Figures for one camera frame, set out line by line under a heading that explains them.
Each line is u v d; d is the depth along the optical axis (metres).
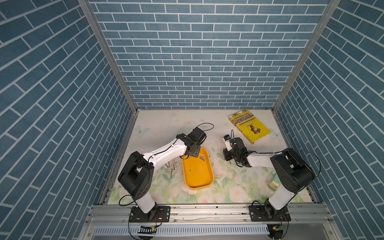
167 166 0.90
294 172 0.48
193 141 0.63
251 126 1.07
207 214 0.75
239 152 0.77
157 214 0.73
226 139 0.87
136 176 0.45
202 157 0.94
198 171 0.88
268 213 0.66
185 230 0.77
